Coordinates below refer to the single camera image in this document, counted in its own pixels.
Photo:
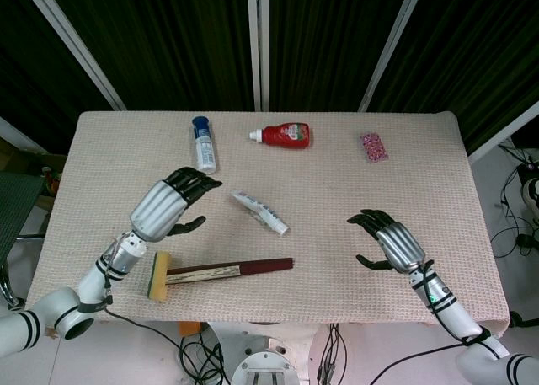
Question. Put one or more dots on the white partition frame post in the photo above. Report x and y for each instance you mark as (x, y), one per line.
(257, 44)
(80, 44)
(389, 44)

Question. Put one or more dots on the orange object under table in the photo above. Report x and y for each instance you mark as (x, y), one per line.
(189, 328)

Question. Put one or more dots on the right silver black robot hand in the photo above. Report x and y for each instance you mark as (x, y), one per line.
(398, 242)

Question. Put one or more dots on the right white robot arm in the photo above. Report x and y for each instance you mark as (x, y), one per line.
(455, 313)

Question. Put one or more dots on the beige woven tablecloth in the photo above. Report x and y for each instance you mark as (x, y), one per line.
(295, 183)

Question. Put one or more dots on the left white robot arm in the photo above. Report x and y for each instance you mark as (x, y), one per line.
(63, 301)

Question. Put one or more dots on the pink patterned small pack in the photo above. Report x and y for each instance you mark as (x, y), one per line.
(374, 147)

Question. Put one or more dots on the white tube with print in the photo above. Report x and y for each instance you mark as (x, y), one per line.
(259, 211)

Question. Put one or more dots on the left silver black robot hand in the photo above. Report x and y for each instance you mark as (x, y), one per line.
(158, 210)

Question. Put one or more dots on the red ketchup bottle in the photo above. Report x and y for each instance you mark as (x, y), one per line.
(283, 135)

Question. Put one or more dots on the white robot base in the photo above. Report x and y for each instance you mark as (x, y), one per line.
(263, 355)

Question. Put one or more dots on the white bottle with blue cap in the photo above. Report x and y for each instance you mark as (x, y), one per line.
(204, 145)

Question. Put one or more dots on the white round device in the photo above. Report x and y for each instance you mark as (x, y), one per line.
(531, 195)

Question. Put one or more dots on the green mesh panel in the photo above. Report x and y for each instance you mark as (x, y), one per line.
(17, 208)

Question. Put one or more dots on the dark green curtain panel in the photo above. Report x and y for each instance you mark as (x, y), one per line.
(42, 65)
(471, 56)
(332, 44)
(168, 44)

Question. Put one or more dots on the cardboard box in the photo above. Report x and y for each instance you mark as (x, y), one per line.
(21, 157)

